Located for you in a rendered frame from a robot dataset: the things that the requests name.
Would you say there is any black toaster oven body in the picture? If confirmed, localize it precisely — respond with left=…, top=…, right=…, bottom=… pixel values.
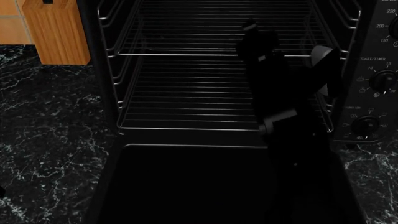
left=76, top=0, right=398, bottom=150

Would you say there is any black timer knob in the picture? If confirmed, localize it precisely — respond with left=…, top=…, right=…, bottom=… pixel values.
left=371, top=69, right=398, bottom=93

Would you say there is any wooden knife block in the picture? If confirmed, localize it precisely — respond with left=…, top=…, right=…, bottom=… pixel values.
left=21, top=0, right=91, bottom=66

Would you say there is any black toaster oven door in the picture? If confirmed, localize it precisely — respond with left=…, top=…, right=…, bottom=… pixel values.
left=96, top=134, right=368, bottom=224

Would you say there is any wire oven rack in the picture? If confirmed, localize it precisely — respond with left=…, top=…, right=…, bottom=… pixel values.
left=116, top=55, right=336, bottom=136
left=114, top=0, right=332, bottom=58

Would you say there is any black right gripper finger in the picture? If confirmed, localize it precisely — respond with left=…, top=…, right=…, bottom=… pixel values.
left=242, top=19, right=259, bottom=36
left=262, top=29, right=280, bottom=45

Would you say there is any black function knob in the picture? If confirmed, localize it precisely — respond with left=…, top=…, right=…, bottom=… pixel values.
left=351, top=114, right=381, bottom=139

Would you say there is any black temperature knob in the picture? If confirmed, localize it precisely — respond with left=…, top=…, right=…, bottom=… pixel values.
left=389, top=15, right=398, bottom=36

